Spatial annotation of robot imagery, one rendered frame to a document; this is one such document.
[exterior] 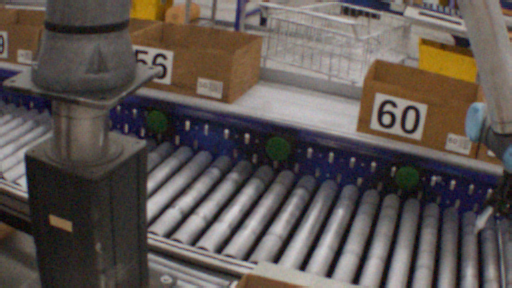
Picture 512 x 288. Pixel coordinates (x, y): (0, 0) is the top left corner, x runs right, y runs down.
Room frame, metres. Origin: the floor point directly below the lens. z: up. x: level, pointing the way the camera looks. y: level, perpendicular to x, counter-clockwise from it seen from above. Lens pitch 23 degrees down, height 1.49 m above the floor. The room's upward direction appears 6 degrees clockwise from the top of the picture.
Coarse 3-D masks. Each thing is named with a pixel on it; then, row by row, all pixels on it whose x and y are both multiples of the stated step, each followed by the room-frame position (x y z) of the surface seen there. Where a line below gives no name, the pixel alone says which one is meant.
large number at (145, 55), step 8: (136, 48) 1.77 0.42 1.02; (144, 48) 1.76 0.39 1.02; (152, 48) 1.76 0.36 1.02; (136, 56) 1.77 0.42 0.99; (144, 56) 1.76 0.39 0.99; (152, 56) 1.75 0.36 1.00; (160, 56) 1.75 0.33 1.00; (168, 56) 1.74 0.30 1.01; (152, 64) 1.75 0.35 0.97; (160, 64) 1.75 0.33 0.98; (168, 64) 1.74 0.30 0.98; (168, 72) 1.74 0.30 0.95; (160, 80) 1.75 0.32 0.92; (168, 80) 1.74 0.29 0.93
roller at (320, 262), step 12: (348, 192) 1.45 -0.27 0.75; (348, 204) 1.39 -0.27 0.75; (336, 216) 1.31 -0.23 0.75; (348, 216) 1.34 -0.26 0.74; (336, 228) 1.25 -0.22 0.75; (324, 240) 1.19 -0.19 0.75; (336, 240) 1.20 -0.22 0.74; (324, 252) 1.13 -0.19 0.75; (312, 264) 1.08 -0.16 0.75; (324, 264) 1.09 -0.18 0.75; (324, 276) 1.06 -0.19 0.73
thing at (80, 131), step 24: (24, 72) 0.84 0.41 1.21; (144, 72) 0.91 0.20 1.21; (48, 96) 0.76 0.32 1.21; (72, 96) 0.75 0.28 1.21; (96, 96) 0.76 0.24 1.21; (120, 96) 0.78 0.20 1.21; (72, 120) 0.81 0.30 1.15; (96, 120) 0.83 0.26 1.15; (72, 144) 0.81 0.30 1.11; (96, 144) 0.83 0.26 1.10
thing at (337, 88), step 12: (264, 72) 1.99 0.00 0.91; (276, 72) 1.98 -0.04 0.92; (288, 72) 1.97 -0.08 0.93; (288, 84) 1.96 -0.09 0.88; (300, 84) 1.95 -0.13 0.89; (312, 84) 1.94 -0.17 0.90; (324, 84) 1.93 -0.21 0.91; (336, 84) 1.92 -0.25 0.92; (348, 84) 1.91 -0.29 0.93; (348, 96) 1.90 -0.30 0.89; (360, 96) 1.89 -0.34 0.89
